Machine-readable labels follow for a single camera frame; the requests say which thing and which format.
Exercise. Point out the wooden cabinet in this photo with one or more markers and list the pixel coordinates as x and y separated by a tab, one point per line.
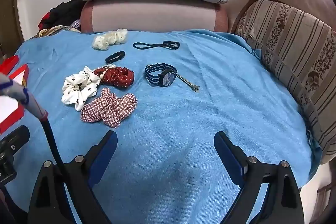
8	22

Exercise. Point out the patterned beige cloth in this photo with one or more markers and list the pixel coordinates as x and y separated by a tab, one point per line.
56	29

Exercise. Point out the red and white box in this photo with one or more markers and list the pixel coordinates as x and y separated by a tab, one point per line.
15	113

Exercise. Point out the cream dotted scrunchie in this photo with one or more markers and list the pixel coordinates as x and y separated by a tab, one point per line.
109	39

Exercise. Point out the red dotted scrunchie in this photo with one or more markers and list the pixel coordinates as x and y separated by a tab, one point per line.
119	78

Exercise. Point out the blue blanket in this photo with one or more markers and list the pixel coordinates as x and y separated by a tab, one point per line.
183	121

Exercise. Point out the red checked scrunchie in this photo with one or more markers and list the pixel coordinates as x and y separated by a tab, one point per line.
110	108

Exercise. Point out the blue striped wristwatch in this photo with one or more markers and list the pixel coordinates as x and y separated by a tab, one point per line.
168	78

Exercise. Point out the white black-dotted scrunchie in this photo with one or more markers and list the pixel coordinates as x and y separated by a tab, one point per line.
71	94

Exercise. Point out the metal hair clip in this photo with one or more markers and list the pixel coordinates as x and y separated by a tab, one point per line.
187	82

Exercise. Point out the black cloth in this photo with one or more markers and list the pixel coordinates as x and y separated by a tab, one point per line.
65	12

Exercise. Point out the pink sofa cushion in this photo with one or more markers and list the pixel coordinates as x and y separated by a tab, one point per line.
152	15

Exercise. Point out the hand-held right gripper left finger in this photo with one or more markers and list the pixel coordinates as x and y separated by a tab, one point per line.
103	153

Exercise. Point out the striped floral sofa backrest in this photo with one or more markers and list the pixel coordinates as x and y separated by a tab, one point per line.
296	48

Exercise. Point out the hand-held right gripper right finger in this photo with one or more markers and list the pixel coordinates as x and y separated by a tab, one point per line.
228	153

